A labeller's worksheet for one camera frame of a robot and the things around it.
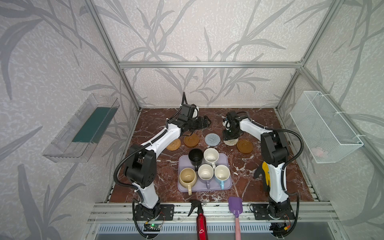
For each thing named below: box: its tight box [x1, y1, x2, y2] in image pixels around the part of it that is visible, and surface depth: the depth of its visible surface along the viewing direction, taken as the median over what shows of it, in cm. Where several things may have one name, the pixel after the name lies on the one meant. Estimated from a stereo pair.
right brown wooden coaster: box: [236, 139, 254, 154], surface depth 101 cm
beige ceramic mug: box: [179, 167, 198, 196], surface depth 79 cm
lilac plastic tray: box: [177, 153, 232, 192], surface depth 83 cm
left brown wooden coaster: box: [183, 133, 200, 147], surface depth 103 cm
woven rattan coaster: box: [166, 138, 181, 152], surface depth 101 cm
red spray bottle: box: [187, 199, 208, 240], surface depth 70 cm
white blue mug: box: [214, 164, 231, 190], surface depth 81 cm
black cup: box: [188, 148, 204, 172], surface depth 88 cm
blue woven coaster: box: [204, 133, 221, 147], surface depth 104 cm
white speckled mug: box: [203, 148, 220, 169], surface depth 88 cm
